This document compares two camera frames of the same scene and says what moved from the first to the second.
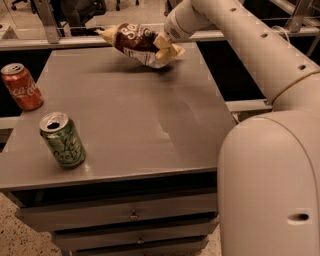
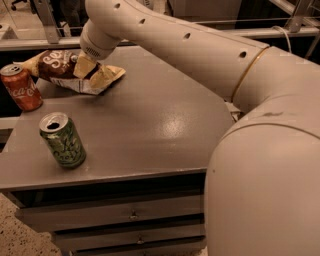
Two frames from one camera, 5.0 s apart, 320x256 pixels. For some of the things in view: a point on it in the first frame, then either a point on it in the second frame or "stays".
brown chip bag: [136, 41] → [59, 65]
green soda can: [59, 132] stays
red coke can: [21, 87] stays
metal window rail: [91, 42] stays
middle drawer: [72, 240] stays
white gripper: [174, 27] → [94, 47]
